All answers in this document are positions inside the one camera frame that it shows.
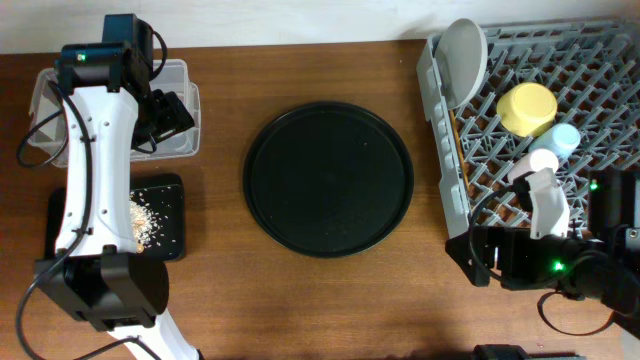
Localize pink cup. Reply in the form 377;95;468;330
507;148;559;184

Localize food scraps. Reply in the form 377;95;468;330
129;192;176;253

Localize wooden chopstick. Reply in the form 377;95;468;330
448;109;469;194

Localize blue cup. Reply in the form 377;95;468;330
529;123;581;159

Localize yellow bowl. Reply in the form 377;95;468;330
496;82;558;137

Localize grey plate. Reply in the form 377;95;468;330
435;18;488;109

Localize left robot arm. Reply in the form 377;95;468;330
32;14;200;359

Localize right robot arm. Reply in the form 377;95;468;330
445;168;639;338

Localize grey dishwasher rack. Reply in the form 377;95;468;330
417;20;639;237

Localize black rectangular tray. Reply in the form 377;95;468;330
43;173;187;262

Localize clear plastic bin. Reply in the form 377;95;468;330
27;59;202;162

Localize round black serving tray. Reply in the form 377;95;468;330
242;101;414;258

